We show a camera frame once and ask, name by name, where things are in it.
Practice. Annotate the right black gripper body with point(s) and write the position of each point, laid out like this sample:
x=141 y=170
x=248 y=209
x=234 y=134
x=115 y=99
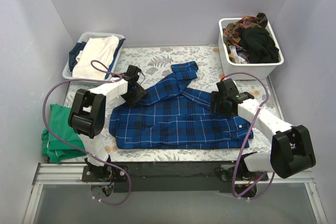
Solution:
x=217 y=103

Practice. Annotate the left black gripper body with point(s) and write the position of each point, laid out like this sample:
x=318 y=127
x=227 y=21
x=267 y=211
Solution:
x=137 y=96

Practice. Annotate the blue plaid long sleeve shirt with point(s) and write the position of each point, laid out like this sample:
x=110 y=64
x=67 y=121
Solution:
x=174 y=116

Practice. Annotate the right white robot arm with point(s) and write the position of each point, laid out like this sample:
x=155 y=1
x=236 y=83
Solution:
x=291 y=147

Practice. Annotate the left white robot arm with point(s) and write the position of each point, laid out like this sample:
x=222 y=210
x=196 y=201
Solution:
x=87 y=116

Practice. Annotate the floral patterned table mat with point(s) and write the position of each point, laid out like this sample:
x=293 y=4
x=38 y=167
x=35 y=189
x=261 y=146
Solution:
x=156 y=64

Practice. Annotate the white crumpled garment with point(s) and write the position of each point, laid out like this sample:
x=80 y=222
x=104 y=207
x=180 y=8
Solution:
x=238 y=56

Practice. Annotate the white plastic bin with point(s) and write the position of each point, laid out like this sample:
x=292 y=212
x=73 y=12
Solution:
x=260 y=70

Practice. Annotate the folded white shirt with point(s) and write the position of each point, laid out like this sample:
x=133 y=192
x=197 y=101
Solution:
x=100 y=49

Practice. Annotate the black crumpled shirt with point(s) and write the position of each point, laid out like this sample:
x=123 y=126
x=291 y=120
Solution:
x=259 y=45

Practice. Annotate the brown plaid crumpled shirt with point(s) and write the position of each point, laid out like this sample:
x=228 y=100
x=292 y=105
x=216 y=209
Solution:
x=231 y=33

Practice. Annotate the white slotted laundry basket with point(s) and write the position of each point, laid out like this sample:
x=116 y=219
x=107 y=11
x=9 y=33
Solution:
x=76 y=73

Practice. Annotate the folded navy shirt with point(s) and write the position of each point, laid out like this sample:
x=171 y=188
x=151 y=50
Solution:
x=74 y=56

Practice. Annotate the folded green shirt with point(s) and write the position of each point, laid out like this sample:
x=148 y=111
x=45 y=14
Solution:
x=56 y=150

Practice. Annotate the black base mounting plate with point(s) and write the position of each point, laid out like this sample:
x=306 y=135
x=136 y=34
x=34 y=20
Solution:
x=164 y=176

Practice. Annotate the aluminium rail frame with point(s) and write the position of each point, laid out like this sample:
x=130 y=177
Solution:
x=59 y=196

